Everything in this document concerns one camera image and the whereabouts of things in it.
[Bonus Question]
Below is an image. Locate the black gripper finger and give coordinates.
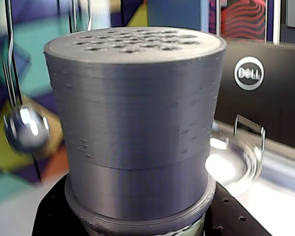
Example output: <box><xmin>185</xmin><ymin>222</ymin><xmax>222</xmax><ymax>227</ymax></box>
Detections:
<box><xmin>33</xmin><ymin>176</ymin><xmax>89</xmax><ymax>236</ymax></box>
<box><xmin>203</xmin><ymin>181</ymin><xmax>272</xmax><ymax>236</ymax></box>

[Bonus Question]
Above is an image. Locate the gray salt shaker green label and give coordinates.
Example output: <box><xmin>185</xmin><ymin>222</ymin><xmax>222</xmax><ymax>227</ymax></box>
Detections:
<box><xmin>43</xmin><ymin>27</ymin><xmax>228</xmax><ymax>236</ymax></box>

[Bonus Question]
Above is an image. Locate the steel ladle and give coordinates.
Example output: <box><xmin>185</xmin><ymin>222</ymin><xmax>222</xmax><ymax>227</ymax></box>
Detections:
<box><xmin>0</xmin><ymin>0</ymin><xmax>51</xmax><ymax>155</ymax></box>

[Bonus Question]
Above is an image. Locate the black Dell monitor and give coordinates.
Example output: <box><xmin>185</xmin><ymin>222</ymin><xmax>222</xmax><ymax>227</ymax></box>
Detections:
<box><xmin>214</xmin><ymin>38</ymin><xmax>295</xmax><ymax>152</ymax></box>

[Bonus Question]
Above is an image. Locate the glass bowl with handle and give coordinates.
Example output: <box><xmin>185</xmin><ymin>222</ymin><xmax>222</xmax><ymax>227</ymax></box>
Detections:
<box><xmin>205</xmin><ymin>114</ymin><xmax>266</xmax><ymax>197</ymax></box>

